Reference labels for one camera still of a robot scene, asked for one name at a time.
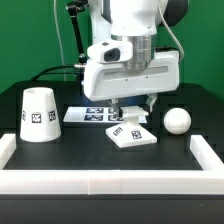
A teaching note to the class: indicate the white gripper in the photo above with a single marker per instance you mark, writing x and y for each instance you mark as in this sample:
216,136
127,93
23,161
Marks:
114,81

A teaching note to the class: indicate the white lamp base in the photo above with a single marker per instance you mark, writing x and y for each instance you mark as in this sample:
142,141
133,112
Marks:
129,132

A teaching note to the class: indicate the white lamp bulb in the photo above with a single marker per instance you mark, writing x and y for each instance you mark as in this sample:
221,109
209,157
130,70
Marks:
177,121

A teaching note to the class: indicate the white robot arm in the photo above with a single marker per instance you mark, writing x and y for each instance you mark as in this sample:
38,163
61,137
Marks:
136,21

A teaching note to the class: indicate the white lamp shade cone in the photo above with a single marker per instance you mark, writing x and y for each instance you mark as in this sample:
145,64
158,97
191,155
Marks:
39,118

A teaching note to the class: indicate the white marker sheet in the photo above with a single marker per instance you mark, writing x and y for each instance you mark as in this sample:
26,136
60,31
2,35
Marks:
100,115

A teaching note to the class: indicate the white U-shaped fence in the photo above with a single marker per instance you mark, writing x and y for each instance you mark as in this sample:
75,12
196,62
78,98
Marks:
209,180

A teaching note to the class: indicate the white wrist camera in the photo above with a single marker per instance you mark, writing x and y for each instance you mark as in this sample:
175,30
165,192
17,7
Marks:
111,51

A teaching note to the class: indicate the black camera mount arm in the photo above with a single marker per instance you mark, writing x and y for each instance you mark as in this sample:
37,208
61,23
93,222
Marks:
74,8

